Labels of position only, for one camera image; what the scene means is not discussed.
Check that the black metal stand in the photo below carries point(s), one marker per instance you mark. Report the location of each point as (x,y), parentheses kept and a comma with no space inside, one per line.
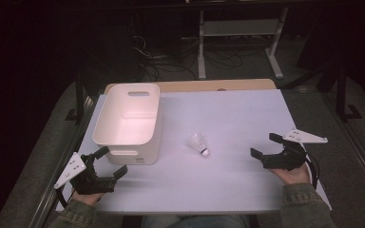
(341,95)
(80,101)

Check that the person's right hand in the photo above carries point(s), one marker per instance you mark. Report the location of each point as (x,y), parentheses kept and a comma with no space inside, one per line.
(291,176)

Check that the white plastic storage bin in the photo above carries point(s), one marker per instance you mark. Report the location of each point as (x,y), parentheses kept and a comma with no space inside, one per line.
(130,126)

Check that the person's left hand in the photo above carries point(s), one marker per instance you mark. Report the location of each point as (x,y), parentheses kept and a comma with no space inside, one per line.
(88,198)

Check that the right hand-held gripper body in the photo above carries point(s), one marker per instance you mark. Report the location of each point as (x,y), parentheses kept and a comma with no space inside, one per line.
(286,158)

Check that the white metal desk frame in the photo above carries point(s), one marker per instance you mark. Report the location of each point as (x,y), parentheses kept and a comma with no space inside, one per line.
(239,28)

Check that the white badminton shuttlecock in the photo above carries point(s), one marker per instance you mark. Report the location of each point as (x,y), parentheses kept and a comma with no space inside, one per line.
(197,142)

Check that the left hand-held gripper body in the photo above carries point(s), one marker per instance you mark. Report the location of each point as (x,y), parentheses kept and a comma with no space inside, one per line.
(90,183)

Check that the metal rail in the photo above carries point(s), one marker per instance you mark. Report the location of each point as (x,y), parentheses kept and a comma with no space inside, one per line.
(60,166)
(358,148)

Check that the light wooden board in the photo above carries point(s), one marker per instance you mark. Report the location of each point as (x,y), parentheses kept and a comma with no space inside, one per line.
(202,85)

